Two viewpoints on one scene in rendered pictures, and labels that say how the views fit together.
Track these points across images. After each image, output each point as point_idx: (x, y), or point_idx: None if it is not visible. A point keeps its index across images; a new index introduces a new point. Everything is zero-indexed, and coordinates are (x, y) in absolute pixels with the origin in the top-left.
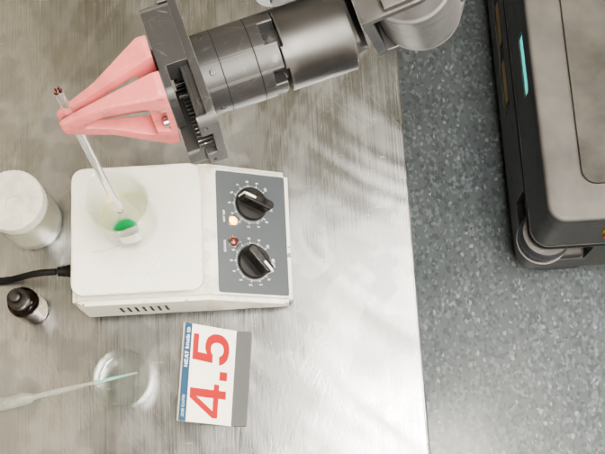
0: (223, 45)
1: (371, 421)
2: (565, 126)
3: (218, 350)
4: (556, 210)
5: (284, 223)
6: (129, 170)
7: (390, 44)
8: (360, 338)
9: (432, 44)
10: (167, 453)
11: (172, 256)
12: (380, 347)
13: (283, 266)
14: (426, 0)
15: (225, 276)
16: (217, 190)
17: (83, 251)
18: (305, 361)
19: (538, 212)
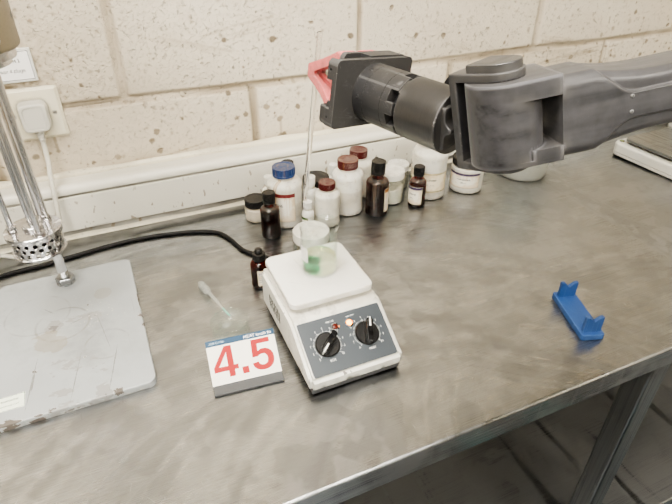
0: (391, 67)
1: (239, 475)
2: None
3: (262, 359)
4: None
5: (365, 361)
6: (351, 259)
7: (468, 160)
8: (305, 446)
9: (483, 160)
10: (186, 362)
11: (306, 289)
12: (302, 462)
13: (334, 368)
14: (494, 83)
15: (308, 327)
16: (364, 307)
17: (292, 255)
18: (274, 417)
19: None
